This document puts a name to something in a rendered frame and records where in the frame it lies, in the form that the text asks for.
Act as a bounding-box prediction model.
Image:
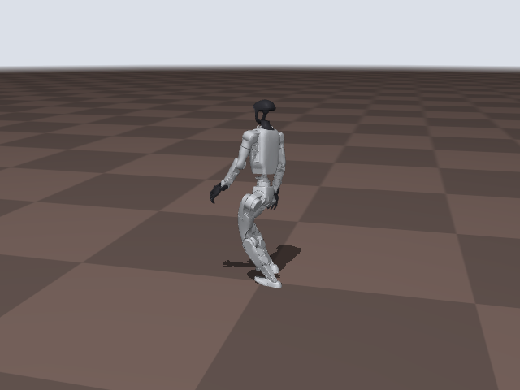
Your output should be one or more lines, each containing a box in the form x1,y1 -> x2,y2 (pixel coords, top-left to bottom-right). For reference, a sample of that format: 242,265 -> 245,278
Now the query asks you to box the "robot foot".
255,263 -> 280,274
254,275 -> 282,288

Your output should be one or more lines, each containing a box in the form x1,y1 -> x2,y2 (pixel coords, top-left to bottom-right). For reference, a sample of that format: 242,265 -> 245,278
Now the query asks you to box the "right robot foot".
255,263 -> 280,274

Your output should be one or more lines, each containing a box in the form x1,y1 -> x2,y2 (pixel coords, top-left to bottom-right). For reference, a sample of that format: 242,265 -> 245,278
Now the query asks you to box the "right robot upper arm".
277,132 -> 286,170

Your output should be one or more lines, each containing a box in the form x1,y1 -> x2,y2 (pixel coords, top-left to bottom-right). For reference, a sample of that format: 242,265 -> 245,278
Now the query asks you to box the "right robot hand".
267,187 -> 280,210

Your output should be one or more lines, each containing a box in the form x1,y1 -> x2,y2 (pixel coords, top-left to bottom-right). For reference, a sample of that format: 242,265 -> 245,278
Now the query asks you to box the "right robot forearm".
272,167 -> 285,193

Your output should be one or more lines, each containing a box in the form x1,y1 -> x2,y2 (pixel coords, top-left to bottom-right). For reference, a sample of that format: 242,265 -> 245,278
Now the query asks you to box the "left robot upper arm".
236,130 -> 260,170

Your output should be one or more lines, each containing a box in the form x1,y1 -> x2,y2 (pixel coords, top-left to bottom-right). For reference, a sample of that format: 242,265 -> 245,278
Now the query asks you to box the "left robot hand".
210,182 -> 228,203

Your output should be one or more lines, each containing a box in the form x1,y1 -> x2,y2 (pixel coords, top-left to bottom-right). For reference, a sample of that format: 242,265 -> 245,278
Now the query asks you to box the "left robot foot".
254,275 -> 282,288

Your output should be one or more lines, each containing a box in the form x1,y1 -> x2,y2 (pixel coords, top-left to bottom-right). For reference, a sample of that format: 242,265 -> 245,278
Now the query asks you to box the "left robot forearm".
221,158 -> 240,189

